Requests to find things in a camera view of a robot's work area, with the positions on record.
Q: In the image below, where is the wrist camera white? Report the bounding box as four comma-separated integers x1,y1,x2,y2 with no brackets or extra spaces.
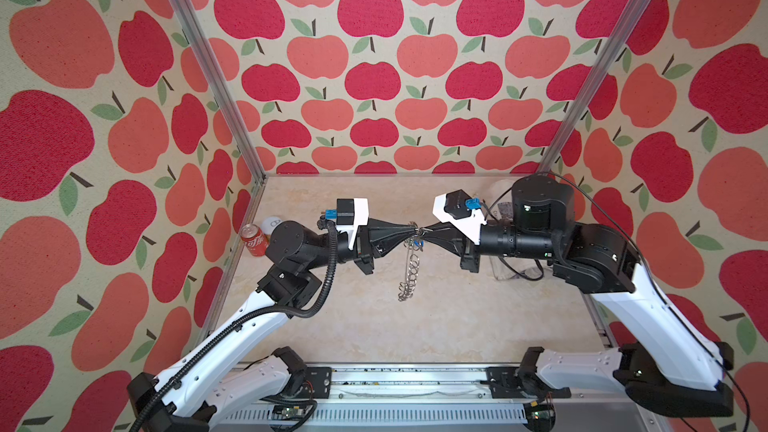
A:
432,189,487,245
324,198,370,250

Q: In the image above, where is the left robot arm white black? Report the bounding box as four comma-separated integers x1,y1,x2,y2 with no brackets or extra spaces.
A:
127,210,419,431

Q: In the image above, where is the right aluminium corner post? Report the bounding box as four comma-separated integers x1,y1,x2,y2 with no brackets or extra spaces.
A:
537,0,651,174

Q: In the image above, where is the metal disc with key rings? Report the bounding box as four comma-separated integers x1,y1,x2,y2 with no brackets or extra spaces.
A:
397,227,424,302

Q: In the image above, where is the red soda can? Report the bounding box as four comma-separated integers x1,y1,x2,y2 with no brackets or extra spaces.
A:
239,223,269,257

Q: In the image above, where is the aluminium corner post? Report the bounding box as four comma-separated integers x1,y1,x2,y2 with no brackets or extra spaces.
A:
169,0,267,186
537,0,651,174

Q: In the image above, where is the front aluminium rail frame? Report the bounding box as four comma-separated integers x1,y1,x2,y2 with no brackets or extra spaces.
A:
211,362,654,431

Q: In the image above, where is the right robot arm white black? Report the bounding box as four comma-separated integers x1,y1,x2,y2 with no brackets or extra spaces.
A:
424,175,734,418

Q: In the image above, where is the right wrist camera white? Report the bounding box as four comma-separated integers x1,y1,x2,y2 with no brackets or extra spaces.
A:
432,189,487,245

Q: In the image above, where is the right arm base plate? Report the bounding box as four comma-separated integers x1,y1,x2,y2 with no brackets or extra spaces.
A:
485,366,527,399

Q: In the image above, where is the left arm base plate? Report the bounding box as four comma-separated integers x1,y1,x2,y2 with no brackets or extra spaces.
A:
295,367,333,400

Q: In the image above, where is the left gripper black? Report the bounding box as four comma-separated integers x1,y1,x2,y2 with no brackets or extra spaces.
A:
301,220,413,277

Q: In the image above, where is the left aluminium corner post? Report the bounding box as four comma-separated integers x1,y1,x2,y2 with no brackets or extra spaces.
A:
169,0,267,186

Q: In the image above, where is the yellow can white lid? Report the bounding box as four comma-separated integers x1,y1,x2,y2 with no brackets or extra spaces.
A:
260,216,283,236

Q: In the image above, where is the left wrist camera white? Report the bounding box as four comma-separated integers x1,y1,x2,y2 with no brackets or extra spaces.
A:
324,198,370,250

